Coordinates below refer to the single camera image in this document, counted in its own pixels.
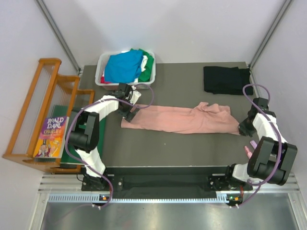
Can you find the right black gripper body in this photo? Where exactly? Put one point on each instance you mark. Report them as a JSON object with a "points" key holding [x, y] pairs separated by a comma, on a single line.
{"points": [[246, 127]]}

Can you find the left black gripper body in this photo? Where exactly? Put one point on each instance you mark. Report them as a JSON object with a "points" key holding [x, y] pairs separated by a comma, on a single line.
{"points": [[127, 112]]}

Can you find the pink t shirt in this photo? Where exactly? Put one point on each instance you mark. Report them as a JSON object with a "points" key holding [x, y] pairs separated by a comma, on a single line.
{"points": [[202, 119]]}

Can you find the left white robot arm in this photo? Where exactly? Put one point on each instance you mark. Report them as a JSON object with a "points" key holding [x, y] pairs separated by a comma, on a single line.
{"points": [[83, 135]]}

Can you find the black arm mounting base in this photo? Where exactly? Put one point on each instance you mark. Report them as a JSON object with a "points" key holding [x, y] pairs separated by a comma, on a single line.
{"points": [[206, 178]]}

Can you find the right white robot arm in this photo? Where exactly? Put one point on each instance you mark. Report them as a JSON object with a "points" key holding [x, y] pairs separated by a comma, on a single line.
{"points": [[273, 158]]}

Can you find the pink small object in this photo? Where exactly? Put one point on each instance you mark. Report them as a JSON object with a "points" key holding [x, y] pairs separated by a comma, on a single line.
{"points": [[249, 151]]}

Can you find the white plastic laundry basket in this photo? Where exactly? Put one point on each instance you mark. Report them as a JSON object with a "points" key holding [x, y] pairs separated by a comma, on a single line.
{"points": [[103, 59]]}

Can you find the green t shirt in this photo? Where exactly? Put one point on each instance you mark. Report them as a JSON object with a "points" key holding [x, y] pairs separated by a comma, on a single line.
{"points": [[150, 61]]}

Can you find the red t shirt in basket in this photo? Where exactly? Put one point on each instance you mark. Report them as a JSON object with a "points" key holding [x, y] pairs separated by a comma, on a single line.
{"points": [[103, 81]]}

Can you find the blue t shirt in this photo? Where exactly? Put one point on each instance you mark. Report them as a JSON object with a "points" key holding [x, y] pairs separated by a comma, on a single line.
{"points": [[121, 68]]}

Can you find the folded black t shirt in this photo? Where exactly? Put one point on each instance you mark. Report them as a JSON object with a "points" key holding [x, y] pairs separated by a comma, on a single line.
{"points": [[223, 80]]}

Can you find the white t shirt in basket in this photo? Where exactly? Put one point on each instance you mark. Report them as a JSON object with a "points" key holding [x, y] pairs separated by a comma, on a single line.
{"points": [[142, 72]]}

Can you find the Roald Dahl book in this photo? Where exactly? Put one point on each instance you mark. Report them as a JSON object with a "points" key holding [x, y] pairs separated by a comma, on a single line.
{"points": [[51, 140]]}

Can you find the wooden rack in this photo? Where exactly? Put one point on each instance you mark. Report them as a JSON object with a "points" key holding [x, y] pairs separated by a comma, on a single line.
{"points": [[48, 90]]}

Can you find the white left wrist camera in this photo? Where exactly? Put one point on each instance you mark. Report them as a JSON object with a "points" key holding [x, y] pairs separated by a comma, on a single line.
{"points": [[135, 96]]}

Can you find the grey slotted cable duct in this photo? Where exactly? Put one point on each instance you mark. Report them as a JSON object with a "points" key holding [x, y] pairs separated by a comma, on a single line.
{"points": [[101, 199]]}

